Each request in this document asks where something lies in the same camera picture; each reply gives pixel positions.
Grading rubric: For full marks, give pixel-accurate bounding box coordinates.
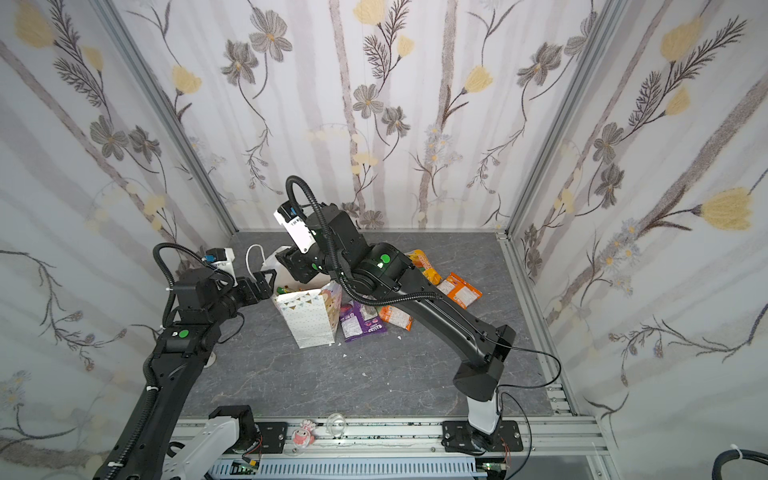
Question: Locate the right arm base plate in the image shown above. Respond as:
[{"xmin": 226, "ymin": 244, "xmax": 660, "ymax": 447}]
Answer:
[{"xmin": 441, "ymin": 420, "xmax": 524, "ymax": 456}]

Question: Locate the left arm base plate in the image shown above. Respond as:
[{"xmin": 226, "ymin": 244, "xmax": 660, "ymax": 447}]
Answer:
[{"xmin": 235, "ymin": 421, "xmax": 288, "ymax": 455}]

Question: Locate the white vented cable duct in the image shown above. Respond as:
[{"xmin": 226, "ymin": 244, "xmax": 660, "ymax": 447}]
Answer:
[{"xmin": 208, "ymin": 457, "xmax": 488, "ymax": 479}]

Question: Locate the clear plastic ball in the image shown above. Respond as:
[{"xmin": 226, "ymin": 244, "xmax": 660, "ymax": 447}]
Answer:
[{"xmin": 325, "ymin": 413, "xmax": 348, "ymax": 438}]

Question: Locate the purple snack pack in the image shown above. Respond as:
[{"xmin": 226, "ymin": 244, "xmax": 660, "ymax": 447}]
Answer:
[{"xmin": 339, "ymin": 301, "xmax": 387, "ymax": 342}]

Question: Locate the orange white snack pack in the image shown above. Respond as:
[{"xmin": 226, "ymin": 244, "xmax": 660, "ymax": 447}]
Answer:
[{"xmin": 437, "ymin": 273, "xmax": 483, "ymax": 309}]

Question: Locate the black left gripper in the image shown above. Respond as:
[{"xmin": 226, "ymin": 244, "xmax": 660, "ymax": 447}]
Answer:
[{"xmin": 205, "ymin": 267, "xmax": 277, "ymax": 327}]

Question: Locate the white cartoon paper bag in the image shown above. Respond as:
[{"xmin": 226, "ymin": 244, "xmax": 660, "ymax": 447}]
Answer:
[{"xmin": 244, "ymin": 244, "xmax": 342, "ymax": 349}]

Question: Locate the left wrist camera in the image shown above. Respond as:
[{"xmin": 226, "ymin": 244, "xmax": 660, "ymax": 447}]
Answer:
[{"xmin": 203, "ymin": 247, "xmax": 236, "ymax": 280}]

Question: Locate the orange chips pack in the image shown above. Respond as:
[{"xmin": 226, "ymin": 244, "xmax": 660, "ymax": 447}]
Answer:
[{"xmin": 378, "ymin": 306, "xmax": 413, "ymax": 331}]

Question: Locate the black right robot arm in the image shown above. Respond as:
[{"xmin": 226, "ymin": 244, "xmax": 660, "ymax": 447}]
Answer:
[{"xmin": 275, "ymin": 175, "xmax": 516, "ymax": 456}]

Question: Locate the yellow mango snack bag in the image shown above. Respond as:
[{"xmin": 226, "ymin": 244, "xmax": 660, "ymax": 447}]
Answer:
[{"xmin": 406, "ymin": 249, "xmax": 443, "ymax": 286}]

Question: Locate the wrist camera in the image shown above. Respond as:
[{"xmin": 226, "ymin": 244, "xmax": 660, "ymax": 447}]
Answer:
[
  {"xmin": 203, "ymin": 247, "xmax": 236, "ymax": 280},
  {"xmin": 274, "ymin": 201, "xmax": 316, "ymax": 254}
]

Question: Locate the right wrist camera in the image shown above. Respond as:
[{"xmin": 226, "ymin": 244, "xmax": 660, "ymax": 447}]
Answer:
[{"xmin": 274, "ymin": 201, "xmax": 316, "ymax": 254}]

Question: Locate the black corrugated hose corner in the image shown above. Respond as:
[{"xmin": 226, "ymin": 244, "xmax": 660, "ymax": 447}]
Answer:
[{"xmin": 711, "ymin": 445, "xmax": 768, "ymax": 480}]

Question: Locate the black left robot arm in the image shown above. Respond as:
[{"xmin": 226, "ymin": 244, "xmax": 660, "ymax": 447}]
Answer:
[{"xmin": 94, "ymin": 242, "xmax": 277, "ymax": 479}]

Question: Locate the pink toy figure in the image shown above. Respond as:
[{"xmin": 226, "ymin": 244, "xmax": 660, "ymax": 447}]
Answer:
[{"xmin": 292, "ymin": 419, "xmax": 316, "ymax": 449}]

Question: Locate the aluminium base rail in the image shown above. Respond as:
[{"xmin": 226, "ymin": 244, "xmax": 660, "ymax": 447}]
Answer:
[{"xmin": 113, "ymin": 417, "xmax": 601, "ymax": 460}]

